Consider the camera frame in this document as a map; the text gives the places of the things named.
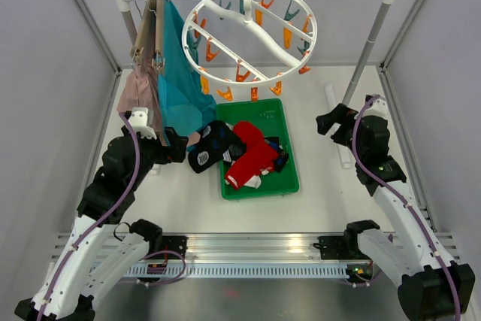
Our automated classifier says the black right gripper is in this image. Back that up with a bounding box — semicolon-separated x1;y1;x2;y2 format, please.
316;103;365;160

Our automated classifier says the red christmas sock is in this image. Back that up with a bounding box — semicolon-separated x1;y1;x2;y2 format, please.
224;141;277;190
233;121;265;149

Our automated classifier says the orange clothes peg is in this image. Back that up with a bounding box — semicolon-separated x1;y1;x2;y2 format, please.
200;76;210;95
216;87;234;101

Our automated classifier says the white round clip hanger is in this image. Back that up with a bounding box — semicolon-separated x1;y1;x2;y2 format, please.
193;0;307;80

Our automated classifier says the white sock with black stripes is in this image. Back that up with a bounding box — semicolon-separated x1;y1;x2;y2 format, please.
244;175;262;189

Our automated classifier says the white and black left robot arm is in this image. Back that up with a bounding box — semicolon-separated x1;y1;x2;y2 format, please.
14;126;188;320

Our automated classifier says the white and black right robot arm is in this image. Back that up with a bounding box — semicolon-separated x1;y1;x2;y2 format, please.
316;98;476;320

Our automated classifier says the beige clothes hanger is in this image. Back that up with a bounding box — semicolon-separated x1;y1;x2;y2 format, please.
130;0;165;77

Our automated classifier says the black sock with blue pattern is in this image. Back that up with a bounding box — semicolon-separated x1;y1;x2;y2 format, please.
188;120;247;174

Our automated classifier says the teal hanging garment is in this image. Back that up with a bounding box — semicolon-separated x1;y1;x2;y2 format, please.
158;0;216;146

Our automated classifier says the green plastic tray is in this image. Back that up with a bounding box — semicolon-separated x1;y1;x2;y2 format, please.
216;99;299;201

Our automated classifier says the orange peg front right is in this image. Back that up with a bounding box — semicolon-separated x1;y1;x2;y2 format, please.
270;81;283;96

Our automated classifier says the pink hanging garment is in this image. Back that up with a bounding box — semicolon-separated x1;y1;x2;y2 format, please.
116;64;162;134

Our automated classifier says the orange peg at front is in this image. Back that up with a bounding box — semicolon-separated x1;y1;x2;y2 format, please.
250;87;259;101

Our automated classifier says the orange peg on crossbar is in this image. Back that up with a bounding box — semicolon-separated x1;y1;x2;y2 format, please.
235;59;251;83

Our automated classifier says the teal clothes peg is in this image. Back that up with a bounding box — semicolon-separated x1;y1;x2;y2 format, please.
186;32;202;58

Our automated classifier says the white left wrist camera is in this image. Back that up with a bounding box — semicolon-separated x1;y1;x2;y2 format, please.
128;107;157;139

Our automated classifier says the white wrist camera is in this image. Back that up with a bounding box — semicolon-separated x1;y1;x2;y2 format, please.
364;97;389;118
128;107;157;139

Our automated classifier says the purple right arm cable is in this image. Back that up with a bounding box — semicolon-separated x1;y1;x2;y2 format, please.
351;94;462;321

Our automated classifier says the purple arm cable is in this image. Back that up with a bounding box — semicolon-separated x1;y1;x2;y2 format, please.
351;94;462;321
36;112;142;321

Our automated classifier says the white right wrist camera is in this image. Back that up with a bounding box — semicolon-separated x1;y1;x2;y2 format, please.
364;97;389;118

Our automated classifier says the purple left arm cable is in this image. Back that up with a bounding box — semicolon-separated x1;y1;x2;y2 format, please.
36;112;142;321

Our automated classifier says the aluminium mounting rail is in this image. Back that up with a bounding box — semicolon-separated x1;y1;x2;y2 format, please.
50;233;461;263

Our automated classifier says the white slotted cable duct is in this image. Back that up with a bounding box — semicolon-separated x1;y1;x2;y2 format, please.
86;262;350;280

